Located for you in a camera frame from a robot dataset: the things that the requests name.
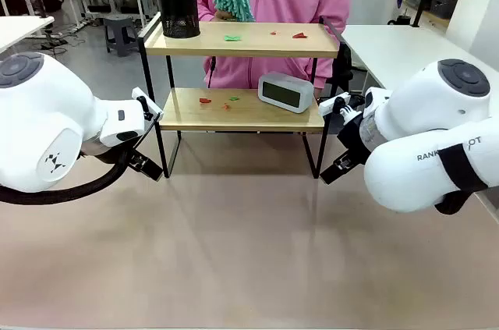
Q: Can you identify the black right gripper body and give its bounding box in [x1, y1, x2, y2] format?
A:
[336, 109, 370, 169]

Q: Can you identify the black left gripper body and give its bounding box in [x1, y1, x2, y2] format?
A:
[125, 147, 147, 172]

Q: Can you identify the white digital alarm clock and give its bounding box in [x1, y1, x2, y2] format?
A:
[257, 71, 314, 115]

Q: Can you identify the white table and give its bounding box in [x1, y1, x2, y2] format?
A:
[0, 15, 56, 55]
[340, 23, 499, 91]

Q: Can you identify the grey plastic stool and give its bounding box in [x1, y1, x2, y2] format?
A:
[102, 14, 140, 58]

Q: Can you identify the white power strip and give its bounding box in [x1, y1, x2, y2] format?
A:
[61, 19, 103, 35]

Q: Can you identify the black mesh pen holder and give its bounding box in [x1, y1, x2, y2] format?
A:
[154, 0, 202, 40]

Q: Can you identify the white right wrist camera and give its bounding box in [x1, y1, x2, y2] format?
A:
[318, 92, 352, 116]

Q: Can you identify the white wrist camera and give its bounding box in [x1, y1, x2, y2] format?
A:
[318, 92, 352, 116]
[131, 87, 165, 122]

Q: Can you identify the black braided cable sleeve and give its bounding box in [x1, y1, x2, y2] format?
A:
[0, 145, 133, 207]

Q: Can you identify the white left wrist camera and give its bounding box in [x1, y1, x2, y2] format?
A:
[131, 87, 165, 122]

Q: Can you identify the black hoodie cord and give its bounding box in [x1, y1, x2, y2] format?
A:
[207, 56, 218, 90]

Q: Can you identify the black strap on right arm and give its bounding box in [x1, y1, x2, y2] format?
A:
[433, 141, 494, 216]

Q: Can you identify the two-tier wooden shelf black frame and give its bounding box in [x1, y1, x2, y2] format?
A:
[136, 12, 354, 180]

